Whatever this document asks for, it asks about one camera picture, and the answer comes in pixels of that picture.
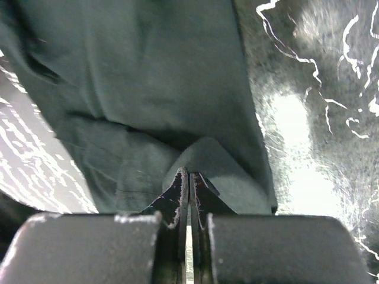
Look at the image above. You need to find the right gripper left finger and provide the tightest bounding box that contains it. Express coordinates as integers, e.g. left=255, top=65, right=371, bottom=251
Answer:
left=1, top=168, right=188, bottom=283

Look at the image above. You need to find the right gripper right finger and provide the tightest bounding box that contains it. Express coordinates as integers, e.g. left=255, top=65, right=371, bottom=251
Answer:
left=189, top=173, right=370, bottom=284

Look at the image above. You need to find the black t shirt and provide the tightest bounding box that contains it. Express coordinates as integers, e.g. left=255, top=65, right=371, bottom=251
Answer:
left=1, top=1, right=277, bottom=214

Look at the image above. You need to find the black marble pattern mat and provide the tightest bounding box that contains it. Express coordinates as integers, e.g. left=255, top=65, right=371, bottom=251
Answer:
left=1, top=1, right=378, bottom=283

